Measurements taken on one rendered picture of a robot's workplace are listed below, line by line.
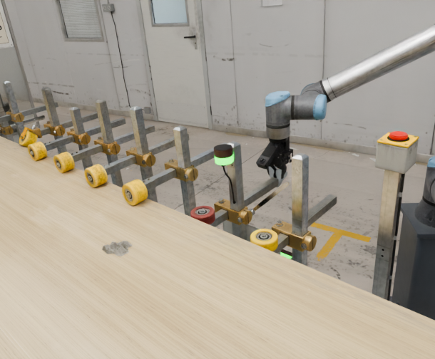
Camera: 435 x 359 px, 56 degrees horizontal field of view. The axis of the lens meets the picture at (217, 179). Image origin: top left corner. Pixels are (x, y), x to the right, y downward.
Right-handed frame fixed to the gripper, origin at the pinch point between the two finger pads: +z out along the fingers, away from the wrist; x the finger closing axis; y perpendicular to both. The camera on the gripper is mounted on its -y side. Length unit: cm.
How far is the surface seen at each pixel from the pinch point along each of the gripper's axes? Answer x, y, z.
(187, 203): 20.2, -30.6, 0.5
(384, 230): -55, -30, -15
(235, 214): -5.3, -31.3, -3.4
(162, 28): 303, 206, -32
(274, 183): -1.6, -3.5, -2.6
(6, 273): 22, -97, -8
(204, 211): -0.9, -41.5, -8.4
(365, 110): 65, 232, 41
